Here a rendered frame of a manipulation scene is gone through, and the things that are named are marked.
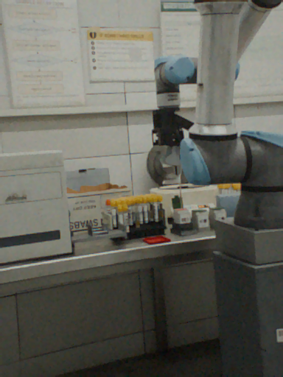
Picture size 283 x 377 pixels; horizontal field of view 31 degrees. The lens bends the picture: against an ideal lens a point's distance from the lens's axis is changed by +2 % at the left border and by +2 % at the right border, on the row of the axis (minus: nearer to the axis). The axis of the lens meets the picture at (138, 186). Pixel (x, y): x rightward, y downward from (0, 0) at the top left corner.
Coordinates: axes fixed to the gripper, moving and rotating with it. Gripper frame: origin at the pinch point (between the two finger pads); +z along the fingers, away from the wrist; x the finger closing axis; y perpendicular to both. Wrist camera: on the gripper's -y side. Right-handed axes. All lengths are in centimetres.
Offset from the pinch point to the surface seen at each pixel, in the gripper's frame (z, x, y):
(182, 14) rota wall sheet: -62, -54, -30
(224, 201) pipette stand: 12.5, -4.8, -18.3
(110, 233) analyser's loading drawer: 16.5, 5.0, 26.0
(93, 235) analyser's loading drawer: 16.2, 5.3, 31.5
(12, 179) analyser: -2, 7, 53
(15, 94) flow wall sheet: -32, -56, 42
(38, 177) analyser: -2.4, 6.9, 45.8
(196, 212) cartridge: 14.3, 0.2, -5.0
